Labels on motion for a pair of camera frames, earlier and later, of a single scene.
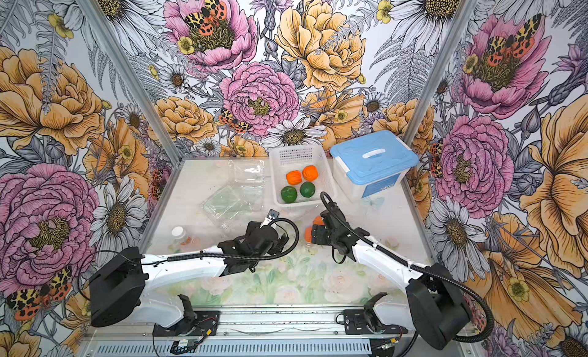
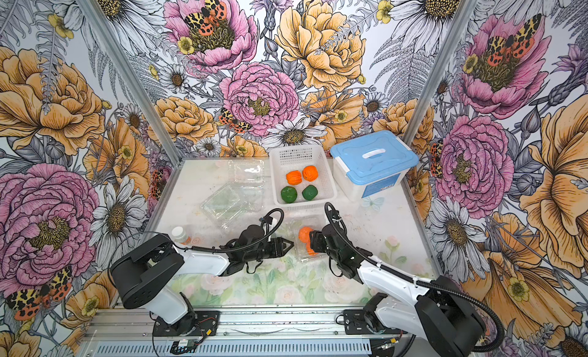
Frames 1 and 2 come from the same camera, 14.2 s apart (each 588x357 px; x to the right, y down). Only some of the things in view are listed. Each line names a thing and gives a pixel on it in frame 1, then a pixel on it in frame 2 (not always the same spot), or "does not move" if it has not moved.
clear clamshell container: [246, 181] does not move
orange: [318, 221] → [304, 234]
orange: [310, 173] does not move
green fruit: [289, 194] does not move
